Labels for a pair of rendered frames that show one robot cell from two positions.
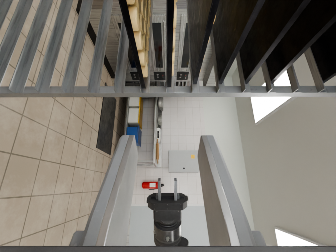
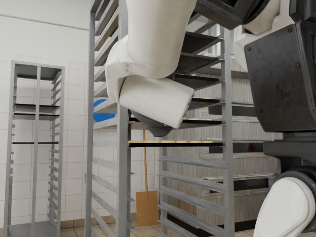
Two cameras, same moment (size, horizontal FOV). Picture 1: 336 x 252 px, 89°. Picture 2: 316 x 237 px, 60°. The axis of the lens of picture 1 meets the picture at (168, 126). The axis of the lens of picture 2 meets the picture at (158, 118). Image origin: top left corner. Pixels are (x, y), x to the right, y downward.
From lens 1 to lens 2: 0.62 m
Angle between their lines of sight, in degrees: 46
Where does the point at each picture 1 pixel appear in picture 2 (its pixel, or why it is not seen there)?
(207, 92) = (225, 90)
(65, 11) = (178, 212)
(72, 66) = (210, 207)
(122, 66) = (209, 164)
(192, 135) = not seen: outside the picture
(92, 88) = (224, 190)
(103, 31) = (189, 180)
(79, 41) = (195, 201)
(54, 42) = (196, 222)
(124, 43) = (196, 162)
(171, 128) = not seen: outside the picture
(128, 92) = (226, 158)
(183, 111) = not seen: outside the picture
